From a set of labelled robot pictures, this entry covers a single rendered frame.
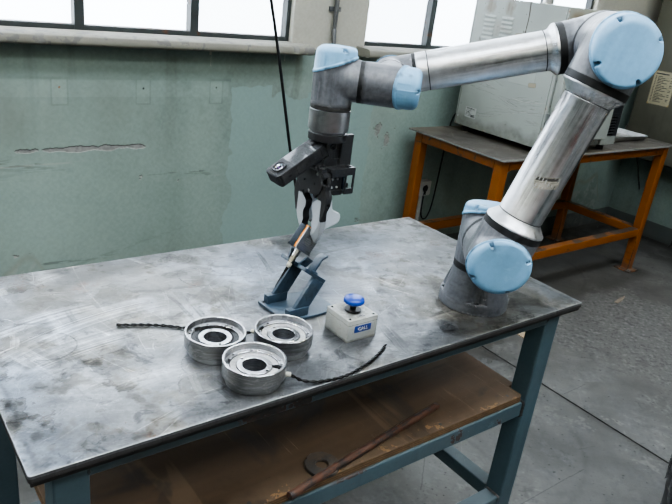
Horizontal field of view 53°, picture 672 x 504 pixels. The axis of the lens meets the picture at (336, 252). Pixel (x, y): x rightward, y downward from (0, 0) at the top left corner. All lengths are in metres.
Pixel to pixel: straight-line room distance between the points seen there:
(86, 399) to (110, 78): 1.73
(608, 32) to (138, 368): 0.93
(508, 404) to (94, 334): 0.96
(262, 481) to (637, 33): 1.00
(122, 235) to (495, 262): 1.87
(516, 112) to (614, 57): 2.11
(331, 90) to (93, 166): 1.62
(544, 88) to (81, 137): 1.96
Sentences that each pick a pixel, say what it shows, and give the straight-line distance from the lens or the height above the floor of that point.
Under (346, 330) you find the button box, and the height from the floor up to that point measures 0.83.
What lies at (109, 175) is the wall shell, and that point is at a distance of 2.73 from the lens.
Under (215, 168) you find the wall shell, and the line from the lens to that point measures 2.90.
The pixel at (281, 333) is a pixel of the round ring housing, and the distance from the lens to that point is 1.22.
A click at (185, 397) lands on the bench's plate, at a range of 1.08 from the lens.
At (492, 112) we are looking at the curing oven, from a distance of 3.38.
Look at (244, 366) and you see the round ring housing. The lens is 1.12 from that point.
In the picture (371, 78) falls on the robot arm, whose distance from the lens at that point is 1.20.
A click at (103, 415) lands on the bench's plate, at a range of 1.05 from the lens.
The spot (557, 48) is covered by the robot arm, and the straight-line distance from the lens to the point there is 1.34.
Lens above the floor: 1.42
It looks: 22 degrees down
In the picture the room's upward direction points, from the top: 7 degrees clockwise
